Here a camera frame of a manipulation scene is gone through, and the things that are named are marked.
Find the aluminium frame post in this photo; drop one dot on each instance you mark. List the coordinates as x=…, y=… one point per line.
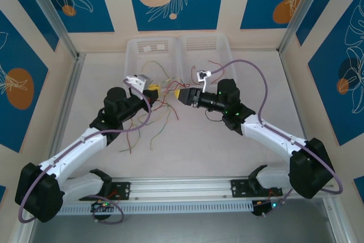
x=301, y=12
x=51, y=12

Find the left aluminium frame post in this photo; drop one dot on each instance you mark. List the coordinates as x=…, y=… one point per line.
x=51, y=12

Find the right controller board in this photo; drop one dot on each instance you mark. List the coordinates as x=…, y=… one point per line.
x=266, y=206

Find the left controller board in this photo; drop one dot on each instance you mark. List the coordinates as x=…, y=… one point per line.
x=101, y=206

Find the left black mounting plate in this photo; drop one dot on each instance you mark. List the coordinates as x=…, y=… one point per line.
x=123, y=190

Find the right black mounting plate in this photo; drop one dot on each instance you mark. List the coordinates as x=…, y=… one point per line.
x=240, y=187

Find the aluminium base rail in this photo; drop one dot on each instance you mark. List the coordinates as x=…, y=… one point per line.
x=182, y=187

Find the black mounting plate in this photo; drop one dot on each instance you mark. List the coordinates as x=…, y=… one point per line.
x=240, y=187
x=123, y=190

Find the right aluminium frame post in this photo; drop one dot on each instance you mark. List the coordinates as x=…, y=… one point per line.
x=301, y=12

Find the right aluminium side rail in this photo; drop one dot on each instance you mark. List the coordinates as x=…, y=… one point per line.
x=293, y=89

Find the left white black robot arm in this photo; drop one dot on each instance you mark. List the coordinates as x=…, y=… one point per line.
x=71, y=157

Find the controller board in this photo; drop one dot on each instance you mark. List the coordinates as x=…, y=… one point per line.
x=266, y=206
x=101, y=206

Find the left aluminium side rail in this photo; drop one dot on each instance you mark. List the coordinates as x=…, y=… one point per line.
x=72, y=83

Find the white plastic basket with label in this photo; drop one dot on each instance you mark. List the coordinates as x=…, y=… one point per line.
x=136, y=55

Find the aluminium side rail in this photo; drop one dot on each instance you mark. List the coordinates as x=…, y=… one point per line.
x=293, y=89
x=72, y=83

